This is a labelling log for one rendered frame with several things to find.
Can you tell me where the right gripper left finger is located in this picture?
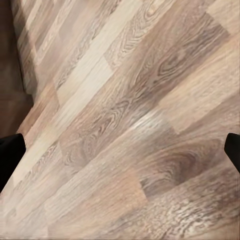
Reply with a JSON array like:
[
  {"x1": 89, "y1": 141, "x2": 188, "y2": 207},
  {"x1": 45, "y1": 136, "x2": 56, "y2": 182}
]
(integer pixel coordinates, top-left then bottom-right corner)
[{"x1": 0, "y1": 133, "x2": 26, "y2": 193}]

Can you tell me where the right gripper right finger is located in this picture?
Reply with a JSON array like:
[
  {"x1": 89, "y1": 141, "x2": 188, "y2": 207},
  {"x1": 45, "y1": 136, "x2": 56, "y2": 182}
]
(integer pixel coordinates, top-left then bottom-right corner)
[{"x1": 224, "y1": 132, "x2": 240, "y2": 173}]

